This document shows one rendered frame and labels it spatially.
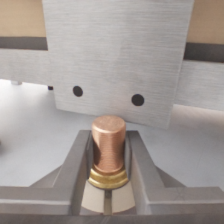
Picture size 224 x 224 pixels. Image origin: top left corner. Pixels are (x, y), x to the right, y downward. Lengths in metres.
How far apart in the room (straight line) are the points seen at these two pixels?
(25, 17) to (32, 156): 0.23
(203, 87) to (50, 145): 0.27
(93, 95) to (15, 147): 0.23
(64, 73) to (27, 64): 0.12
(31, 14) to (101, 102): 0.21
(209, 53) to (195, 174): 0.18
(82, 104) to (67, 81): 0.03
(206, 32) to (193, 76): 0.06
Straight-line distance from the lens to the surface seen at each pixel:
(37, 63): 0.26
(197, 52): 0.23
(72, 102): 0.17
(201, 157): 0.33
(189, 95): 0.19
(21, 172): 0.29
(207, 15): 0.23
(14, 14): 0.34
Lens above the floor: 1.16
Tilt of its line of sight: 27 degrees up
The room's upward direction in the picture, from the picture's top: 179 degrees counter-clockwise
